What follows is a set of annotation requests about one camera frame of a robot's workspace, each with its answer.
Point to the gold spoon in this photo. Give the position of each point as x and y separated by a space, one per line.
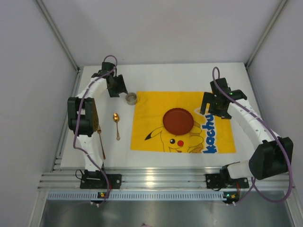
116 119

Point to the yellow Pikachu cloth mat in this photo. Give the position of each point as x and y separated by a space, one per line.
210 134

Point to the red plastic plate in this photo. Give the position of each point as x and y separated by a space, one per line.
178 121

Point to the small metal cup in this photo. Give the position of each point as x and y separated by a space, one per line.
131 98

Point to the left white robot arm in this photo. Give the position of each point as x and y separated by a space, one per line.
83 117

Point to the copper fork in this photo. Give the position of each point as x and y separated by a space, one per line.
102 148

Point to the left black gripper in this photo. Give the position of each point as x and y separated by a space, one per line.
117 86

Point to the aluminium frame post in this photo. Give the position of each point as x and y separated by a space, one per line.
56 32
266 32

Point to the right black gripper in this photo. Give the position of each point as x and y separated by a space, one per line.
208 103

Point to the right aluminium frame post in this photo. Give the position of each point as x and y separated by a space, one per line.
266 32

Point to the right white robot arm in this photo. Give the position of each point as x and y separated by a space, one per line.
272 154

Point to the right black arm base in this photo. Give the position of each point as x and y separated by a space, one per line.
217 182

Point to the slotted grey cable duct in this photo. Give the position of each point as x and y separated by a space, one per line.
143 196

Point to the aluminium mounting rail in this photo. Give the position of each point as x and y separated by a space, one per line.
139 170

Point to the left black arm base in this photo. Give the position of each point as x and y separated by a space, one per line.
99 182

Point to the left aluminium frame post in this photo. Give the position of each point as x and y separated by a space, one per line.
56 32

